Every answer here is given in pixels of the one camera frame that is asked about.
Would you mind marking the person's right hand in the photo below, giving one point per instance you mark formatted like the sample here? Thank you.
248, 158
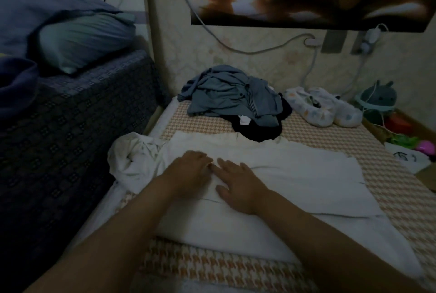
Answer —
240, 188

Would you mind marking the person's left hand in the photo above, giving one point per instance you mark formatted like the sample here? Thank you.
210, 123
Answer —
185, 175

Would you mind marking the black garment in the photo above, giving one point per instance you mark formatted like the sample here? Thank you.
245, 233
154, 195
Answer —
262, 129

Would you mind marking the cream long-sleeve shirt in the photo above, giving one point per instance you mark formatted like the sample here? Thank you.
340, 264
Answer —
306, 180

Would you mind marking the pile of grey-blue clothes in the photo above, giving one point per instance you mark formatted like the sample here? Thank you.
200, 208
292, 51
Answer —
228, 91

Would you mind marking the person's right forearm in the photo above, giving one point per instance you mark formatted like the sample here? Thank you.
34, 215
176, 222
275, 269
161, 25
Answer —
334, 248

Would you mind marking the person's left forearm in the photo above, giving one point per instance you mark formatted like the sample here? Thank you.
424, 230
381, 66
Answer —
109, 248

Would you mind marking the dark patterned bed cover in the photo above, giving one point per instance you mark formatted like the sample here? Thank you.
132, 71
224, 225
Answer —
75, 153

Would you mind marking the teal round bunny lamp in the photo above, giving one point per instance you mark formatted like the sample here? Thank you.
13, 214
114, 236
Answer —
378, 95

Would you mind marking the grey-green pillow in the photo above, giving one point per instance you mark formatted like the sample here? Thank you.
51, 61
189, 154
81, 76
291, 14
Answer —
85, 40

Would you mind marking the white printed card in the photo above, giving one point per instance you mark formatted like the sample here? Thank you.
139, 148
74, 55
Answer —
407, 158

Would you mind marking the red toy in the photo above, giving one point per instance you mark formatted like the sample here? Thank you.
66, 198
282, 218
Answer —
398, 124

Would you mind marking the green toy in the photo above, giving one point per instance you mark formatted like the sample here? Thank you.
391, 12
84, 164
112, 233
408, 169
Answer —
405, 141

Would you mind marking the wooden bedside tray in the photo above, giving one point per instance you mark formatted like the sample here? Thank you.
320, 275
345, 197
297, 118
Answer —
426, 177

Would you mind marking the pink ball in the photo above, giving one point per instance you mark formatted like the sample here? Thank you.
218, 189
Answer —
426, 148

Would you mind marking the blue folded blanket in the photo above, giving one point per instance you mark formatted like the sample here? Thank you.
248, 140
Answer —
15, 85

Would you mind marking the white charger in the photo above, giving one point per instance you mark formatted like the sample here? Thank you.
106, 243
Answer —
370, 38

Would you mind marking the blue pillow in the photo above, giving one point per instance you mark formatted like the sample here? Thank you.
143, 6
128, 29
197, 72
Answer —
41, 3

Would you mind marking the white wall plug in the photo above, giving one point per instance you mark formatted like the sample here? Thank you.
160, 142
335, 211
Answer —
313, 42

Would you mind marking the grey wall socket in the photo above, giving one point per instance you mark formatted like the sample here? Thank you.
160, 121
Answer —
334, 42

